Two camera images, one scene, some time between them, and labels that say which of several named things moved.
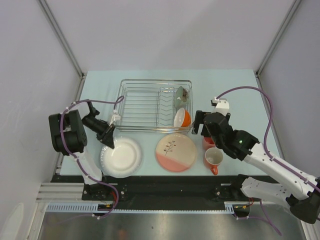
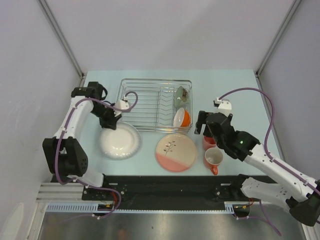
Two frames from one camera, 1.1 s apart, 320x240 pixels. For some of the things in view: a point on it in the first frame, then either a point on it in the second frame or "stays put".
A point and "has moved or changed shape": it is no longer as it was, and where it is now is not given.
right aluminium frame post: x=275 y=43 stays put
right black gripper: x=199 y=116 stays put
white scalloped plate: x=124 y=161 has moved or changed shape
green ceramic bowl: x=181 y=97 stays put
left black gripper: x=106 y=136 → x=111 y=123
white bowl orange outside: x=182 y=118 stays put
